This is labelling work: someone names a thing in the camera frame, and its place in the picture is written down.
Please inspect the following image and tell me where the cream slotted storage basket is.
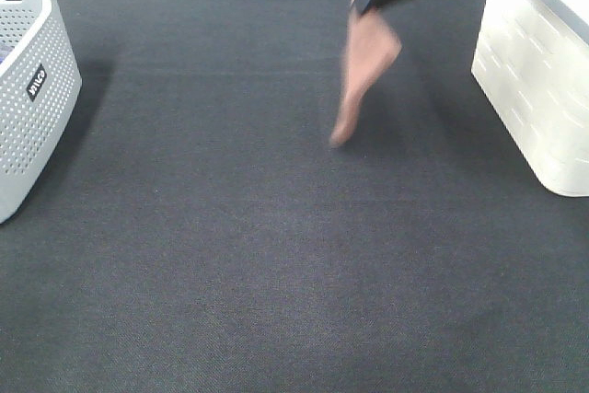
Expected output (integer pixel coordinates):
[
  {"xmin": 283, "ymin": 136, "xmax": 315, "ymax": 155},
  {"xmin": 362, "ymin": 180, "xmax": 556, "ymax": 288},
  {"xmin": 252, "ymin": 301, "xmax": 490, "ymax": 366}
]
[{"xmin": 471, "ymin": 0, "xmax": 588, "ymax": 197}]

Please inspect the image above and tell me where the grey perforated laundry basket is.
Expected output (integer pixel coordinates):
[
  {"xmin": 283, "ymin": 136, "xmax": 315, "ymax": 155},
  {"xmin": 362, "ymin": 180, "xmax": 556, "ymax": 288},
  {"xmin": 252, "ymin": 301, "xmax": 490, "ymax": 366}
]
[{"xmin": 1, "ymin": 0, "xmax": 82, "ymax": 221}]

